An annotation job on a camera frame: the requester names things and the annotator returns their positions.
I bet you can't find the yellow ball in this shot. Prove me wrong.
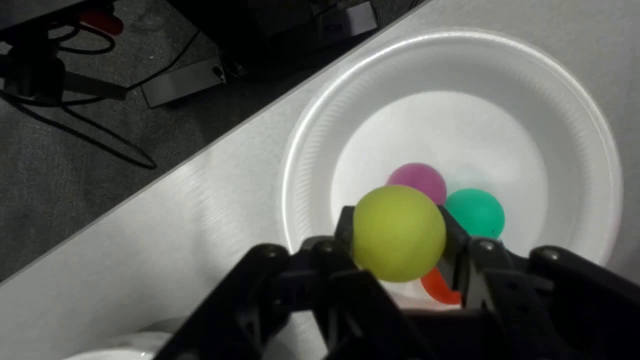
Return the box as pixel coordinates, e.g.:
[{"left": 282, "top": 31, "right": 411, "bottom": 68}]
[{"left": 352, "top": 185, "right": 445, "bottom": 281}]

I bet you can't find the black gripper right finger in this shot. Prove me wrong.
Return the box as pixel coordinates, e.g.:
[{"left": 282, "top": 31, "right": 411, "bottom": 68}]
[{"left": 438, "top": 206, "right": 469, "bottom": 303}]

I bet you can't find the green ball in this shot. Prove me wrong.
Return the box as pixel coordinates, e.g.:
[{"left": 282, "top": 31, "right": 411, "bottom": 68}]
[{"left": 444, "top": 188, "right": 506, "bottom": 237}]

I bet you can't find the orange ball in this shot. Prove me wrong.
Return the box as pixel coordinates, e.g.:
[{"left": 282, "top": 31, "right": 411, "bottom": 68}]
[{"left": 420, "top": 268, "right": 461, "bottom": 303}]

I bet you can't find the purple ball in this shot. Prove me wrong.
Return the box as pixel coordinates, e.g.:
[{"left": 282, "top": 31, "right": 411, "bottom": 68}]
[{"left": 387, "top": 162, "right": 447, "bottom": 204}]

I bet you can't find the white foam plate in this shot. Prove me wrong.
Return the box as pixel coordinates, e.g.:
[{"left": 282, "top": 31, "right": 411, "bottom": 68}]
[{"left": 279, "top": 31, "right": 622, "bottom": 264}]

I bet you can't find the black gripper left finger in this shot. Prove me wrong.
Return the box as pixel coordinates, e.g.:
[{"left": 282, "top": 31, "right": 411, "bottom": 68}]
[{"left": 334, "top": 206, "right": 354, "bottom": 251}]

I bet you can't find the black tripod orange clamp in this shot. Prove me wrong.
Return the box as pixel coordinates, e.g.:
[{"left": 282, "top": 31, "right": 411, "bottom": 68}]
[{"left": 0, "top": 0, "right": 155, "bottom": 170}]

